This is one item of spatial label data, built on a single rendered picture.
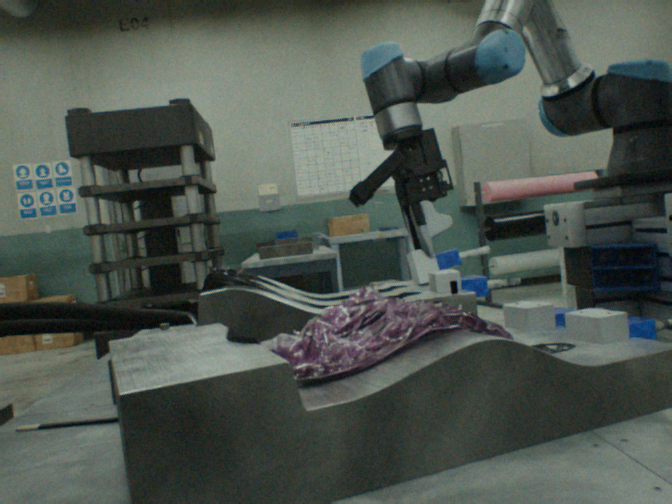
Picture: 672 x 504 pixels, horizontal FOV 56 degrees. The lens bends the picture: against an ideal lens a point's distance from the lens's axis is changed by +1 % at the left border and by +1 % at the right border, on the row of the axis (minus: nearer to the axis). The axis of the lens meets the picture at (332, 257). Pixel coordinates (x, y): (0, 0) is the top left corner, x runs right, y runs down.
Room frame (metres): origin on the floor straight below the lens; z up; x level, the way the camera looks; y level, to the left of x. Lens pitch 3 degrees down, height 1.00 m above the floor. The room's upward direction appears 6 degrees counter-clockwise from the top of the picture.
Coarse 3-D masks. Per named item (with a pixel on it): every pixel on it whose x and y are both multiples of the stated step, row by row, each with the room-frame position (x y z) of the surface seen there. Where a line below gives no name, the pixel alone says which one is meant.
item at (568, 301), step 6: (558, 246) 5.46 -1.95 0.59; (564, 264) 5.40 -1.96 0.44; (564, 270) 5.40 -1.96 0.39; (564, 276) 5.40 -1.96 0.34; (564, 282) 5.41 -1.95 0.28; (564, 288) 5.42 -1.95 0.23; (570, 288) 5.41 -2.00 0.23; (564, 294) 5.43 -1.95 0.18; (570, 294) 5.40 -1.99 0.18; (564, 300) 5.44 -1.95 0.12; (570, 300) 5.40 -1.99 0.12; (564, 306) 5.45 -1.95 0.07; (570, 306) 5.40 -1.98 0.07
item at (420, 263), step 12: (420, 252) 1.02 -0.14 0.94; (444, 252) 1.02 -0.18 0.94; (456, 252) 1.02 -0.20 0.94; (468, 252) 1.04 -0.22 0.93; (480, 252) 1.04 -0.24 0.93; (408, 264) 1.06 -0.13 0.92; (420, 264) 1.01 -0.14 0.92; (432, 264) 1.01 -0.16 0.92; (444, 264) 1.02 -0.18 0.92; (456, 264) 1.02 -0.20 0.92; (420, 276) 1.01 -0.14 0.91
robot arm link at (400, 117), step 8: (400, 104) 1.04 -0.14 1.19; (408, 104) 1.04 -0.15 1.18; (416, 104) 1.06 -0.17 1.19; (384, 112) 1.04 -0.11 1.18; (392, 112) 1.04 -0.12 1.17; (400, 112) 1.03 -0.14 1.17; (408, 112) 1.04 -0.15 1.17; (416, 112) 1.05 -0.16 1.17; (376, 120) 1.06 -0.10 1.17; (384, 120) 1.04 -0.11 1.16; (392, 120) 1.04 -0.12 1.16; (400, 120) 1.03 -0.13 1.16; (408, 120) 1.03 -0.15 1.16; (416, 120) 1.04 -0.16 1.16; (384, 128) 1.05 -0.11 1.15; (392, 128) 1.04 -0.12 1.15; (400, 128) 1.03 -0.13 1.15; (408, 128) 1.04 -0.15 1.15; (384, 136) 1.05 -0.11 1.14
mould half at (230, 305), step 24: (216, 288) 0.87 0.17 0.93; (240, 288) 0.84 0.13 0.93; (288, 288) 1.05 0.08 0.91; (408, 288) 0.99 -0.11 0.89; (216, 312) 0.84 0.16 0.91; (240, 312) 0.84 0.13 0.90; (264, 312) 0.84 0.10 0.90; (288, 312) 0.84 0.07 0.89; (312, 312) 0.84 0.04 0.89; (240, 336) 0.84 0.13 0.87; (264, 336) 0.84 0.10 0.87
